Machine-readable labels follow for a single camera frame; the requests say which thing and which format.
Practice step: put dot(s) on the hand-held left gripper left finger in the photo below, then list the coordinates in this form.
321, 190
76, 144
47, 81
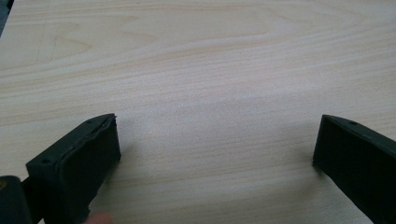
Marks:
74, 168

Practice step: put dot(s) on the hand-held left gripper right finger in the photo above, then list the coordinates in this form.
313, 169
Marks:
358, 165

